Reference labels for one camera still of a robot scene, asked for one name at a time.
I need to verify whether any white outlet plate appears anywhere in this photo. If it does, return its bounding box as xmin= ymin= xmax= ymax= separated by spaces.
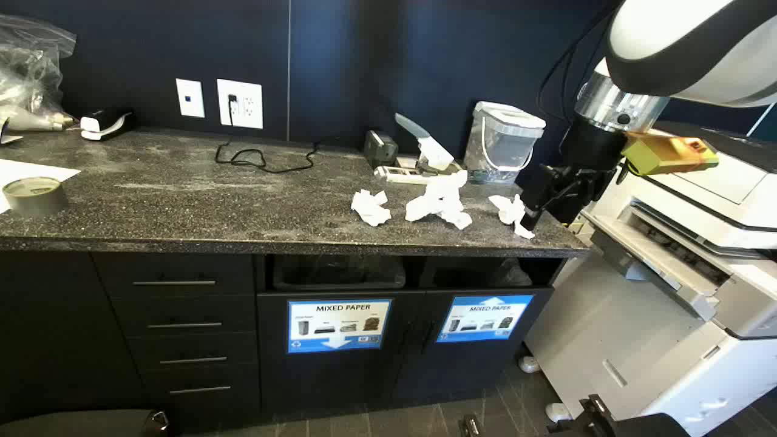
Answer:
xmin=214 ymin=75 xmax=266 ymax=132

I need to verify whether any white office printer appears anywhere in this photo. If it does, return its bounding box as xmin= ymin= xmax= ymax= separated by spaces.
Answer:
xmin=523 ymin=120 xmax=777 ymax=437

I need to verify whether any black counter cabinet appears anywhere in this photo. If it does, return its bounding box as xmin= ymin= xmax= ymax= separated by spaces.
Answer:
xmin=0 ymin=246 xmax=569 ymax=434

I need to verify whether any black power cable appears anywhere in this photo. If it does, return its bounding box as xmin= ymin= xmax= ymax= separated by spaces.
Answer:
xmin=211 ymin=94 xmax=321 ymax=178

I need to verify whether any black recycling bin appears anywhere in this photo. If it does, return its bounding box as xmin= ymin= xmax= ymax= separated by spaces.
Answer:
xmin=270 ymin=254 xmax=408 ymax=293

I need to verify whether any grey tape roll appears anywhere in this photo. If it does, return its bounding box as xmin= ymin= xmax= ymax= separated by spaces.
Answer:
xmin=0 ymin=174 xmax=68 ymax=216

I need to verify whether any translucent plastic container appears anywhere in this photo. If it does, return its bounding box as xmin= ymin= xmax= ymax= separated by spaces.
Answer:
xmin=463 ymin=99 xmax=549 ymax=186

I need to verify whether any large white paper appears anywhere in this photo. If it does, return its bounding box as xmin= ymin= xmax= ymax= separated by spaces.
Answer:
xmin=402 ymin=167 xmax=470 ymax=228

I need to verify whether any blue mixed paper sign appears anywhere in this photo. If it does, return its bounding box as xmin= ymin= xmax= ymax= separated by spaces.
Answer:
xmin=434 ymin=292 xmax=536 ymax=348
xmin=285 ymin=297 xmax=393 ymax=358

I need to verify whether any white switch plate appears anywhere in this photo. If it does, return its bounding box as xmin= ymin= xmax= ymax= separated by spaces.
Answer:
xmin=173 ymin=75 xmax=206 ymax=122

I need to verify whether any black drawer with handle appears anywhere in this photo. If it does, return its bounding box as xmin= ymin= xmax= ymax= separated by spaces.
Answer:
xmin=118 ymin=293 xmax=260 ymax=337
xmin=143 ymin=371 xmax=262 ymax=422
xmin=130 ymin=335 xmax=262 ymax=377
xmin=92 ymin=253 xmax=258 ymax=298

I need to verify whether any clear plastic bag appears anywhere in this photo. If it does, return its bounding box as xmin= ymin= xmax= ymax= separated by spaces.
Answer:
xmin=0 ymin=13 xmax=79 ymax=137

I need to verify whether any small white paper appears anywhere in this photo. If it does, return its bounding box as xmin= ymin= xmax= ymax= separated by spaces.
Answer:
xmin=485 ymin=192 xmax=538 ymax=242
xmin=349 ymin=186 xmax=393 ymax=228

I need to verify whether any black tape dispenser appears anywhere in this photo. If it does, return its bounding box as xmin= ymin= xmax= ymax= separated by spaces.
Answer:
xmin=362 ymin=129 xmax=401 ymax=169

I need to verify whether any small white black stapler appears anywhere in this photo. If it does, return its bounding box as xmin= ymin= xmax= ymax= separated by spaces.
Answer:
xmin=77 ymin=106 xmax=135 ymax=144

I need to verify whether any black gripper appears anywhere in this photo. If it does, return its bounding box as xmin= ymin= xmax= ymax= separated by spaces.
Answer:
xmin=518 ymin=155 xmax=605 ymax=233

